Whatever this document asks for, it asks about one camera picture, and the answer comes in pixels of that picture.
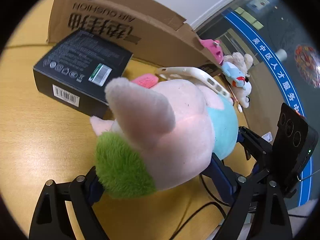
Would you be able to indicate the round colourful window decoration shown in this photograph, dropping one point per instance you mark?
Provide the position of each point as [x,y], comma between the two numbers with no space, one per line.
[307,65]

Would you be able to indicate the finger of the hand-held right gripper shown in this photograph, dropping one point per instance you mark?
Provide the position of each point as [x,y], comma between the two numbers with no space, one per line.
[262,171]
[255,140]

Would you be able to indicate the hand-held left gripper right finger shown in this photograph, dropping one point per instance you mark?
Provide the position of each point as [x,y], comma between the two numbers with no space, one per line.
[222,180]

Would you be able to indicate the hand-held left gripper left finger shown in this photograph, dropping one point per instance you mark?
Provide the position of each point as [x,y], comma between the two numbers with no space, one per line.
[96,191]

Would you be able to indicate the white phone case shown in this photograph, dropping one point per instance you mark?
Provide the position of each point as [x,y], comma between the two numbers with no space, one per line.
[200,73]

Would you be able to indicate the cardboard box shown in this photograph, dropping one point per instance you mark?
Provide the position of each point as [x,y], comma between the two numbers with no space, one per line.
[150,22]

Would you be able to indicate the yellow sticky note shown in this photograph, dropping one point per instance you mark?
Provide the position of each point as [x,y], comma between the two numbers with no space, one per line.
[241,11]
[258,25]
[250,18]

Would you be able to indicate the pink bear plush toy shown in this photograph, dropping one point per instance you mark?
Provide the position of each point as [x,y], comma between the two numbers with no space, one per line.
[212,48]

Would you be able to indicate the wooden desktop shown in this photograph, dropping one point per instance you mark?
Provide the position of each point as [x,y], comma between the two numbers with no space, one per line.
[37,142]

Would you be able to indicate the black product box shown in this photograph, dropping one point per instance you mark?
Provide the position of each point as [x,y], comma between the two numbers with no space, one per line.
[75,60]

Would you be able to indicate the white rabbit plush toy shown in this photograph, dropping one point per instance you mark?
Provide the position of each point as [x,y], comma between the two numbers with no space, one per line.
[240,58]

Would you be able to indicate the blue band glass sticker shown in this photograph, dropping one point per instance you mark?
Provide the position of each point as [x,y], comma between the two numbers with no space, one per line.
[262,52]

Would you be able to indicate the pink pig plush toy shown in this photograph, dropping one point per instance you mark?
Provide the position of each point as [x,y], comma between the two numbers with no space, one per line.
[175,135]

